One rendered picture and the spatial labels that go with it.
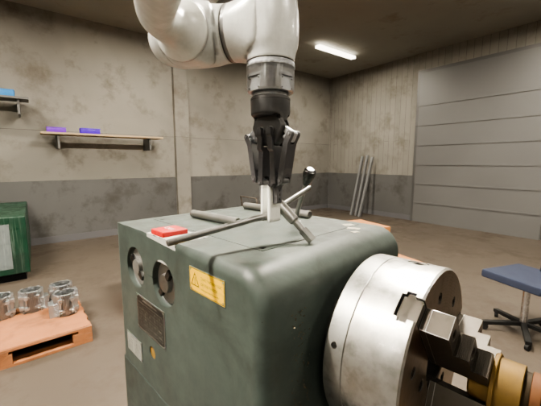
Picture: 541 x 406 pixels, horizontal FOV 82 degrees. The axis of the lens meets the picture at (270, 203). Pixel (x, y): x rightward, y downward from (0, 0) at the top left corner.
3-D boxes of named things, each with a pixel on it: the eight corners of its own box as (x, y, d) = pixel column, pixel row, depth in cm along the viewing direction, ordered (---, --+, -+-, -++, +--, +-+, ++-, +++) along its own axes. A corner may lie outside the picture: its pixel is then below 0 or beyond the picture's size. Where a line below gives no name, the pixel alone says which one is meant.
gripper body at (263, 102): (241, 96, 59) (241, 146, 60) (272, 89, 53) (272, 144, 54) (268, 101, 64) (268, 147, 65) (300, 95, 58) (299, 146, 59)
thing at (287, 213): (312, 240, 63) (275, 199, 65) (318, 235, 61) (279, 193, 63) (306, 246, 61) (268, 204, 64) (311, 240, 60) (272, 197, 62)
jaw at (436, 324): (409, 357, 52) (394, 320, 46) (419, 331, 55) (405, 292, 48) (488, 391, 44) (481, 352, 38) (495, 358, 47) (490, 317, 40)
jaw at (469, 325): (423, 331, 57) (444, 302, 65) (423, 354, 58) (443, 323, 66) (497, 358, 49) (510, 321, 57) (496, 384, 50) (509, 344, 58)
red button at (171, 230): (150, 237, 70) (150, 228, 70) (175, 233, 74) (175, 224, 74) (163, 242, 66) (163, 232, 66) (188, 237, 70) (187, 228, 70)
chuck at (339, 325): (313, 449, 51) (331, 262, 50) (393, 379, 74) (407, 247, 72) (331, 464, 49) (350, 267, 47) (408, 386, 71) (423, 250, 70)
